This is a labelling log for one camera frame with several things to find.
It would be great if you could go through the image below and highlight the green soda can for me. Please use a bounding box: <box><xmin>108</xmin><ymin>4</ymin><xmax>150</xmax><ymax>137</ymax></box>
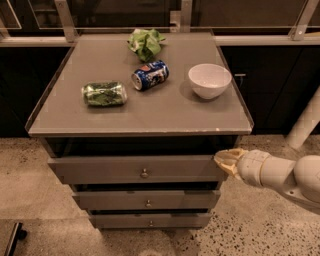
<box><xmin>81</xmin><ymin>81</ymin><xmax>127</xmax><ymax>107</ymax></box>

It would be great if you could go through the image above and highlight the crumpled green chip bag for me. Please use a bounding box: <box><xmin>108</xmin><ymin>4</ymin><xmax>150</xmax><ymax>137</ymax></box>
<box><xmin>128</xmin><ymin>29</ymin><xmax>165</xmax><ymax>62</ymax></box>

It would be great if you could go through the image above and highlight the grey top drawer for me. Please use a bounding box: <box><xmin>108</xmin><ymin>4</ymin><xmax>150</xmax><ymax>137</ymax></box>
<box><xmin>48</xmin><ymin>155</ymin><xmax>226</xmax><ymax>184</ymax></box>

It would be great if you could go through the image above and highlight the white bowl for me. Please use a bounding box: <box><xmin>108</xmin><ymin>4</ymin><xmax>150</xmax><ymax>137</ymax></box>
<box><xmin>188</xmin><ymin>63</ymin><xmax>232</xmax><ymax>100</ymax></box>

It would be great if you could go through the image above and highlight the grey drawer cabinet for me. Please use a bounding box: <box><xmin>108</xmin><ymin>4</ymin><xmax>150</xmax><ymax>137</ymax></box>
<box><xmin>27</xmin><ymin>33</ymin><xmax>253</xmax><ymax>217</ymax></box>

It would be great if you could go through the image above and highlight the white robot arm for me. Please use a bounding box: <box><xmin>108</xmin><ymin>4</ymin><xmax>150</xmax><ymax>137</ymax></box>
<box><xmin>213</xmin><ymin>87</ymin><xmax>320</xmax><ymax>214</ymax></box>

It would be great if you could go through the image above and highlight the grey drawer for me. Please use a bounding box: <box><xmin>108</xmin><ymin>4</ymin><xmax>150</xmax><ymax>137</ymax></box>
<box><xmin>73</xmin><ymin>190</ymin><xmax>220</xmax><ymax>210</ymax></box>
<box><xmin>48</xmin><ymin>155</ymin><xmax>226</xmax><ymax>184</ymax></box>
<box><xmin>89</xmin><ymin>213</ymin><xmax>211</xmax><ymax>229</ymax></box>

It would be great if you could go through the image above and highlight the grey middle drawer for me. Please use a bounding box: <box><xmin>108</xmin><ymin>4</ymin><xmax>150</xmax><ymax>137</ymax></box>
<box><xmin>73</xmin><ymin>190</ymin><xmax>220</xmax><ymax>210</ymax></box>

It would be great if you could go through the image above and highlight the grey bottom drawer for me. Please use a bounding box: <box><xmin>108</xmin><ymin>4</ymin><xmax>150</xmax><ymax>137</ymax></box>
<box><xmin>89</xmin><ymin>213</ymin><xmax>211</xmax><ymax>229</ymax></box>

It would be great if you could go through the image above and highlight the metal railing frame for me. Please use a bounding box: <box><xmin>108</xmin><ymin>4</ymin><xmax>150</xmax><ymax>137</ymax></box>
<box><xmin>0</xmin><ymin>0</ymin><xmax>320</xmax><ymax>41</ymax></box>

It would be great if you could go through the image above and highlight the black wheeled base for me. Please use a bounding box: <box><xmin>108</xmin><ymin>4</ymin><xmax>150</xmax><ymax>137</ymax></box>
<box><xmin>4</xmin><ymin>222</ymin><xmax>28</xmax><ymax>256</ymax></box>

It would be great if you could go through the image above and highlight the blue pepsi can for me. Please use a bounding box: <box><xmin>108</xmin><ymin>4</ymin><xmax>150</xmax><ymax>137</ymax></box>
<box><xmin>131</xmin><ymin>60</ymin><xmax>169</xmax><ymax>91</ymax></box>

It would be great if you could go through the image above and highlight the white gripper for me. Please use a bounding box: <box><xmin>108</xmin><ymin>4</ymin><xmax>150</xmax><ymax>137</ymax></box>
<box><xmin>214</xmin><ymin>148</ymin><xmax>270</xmax><ymax>187</ymax></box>

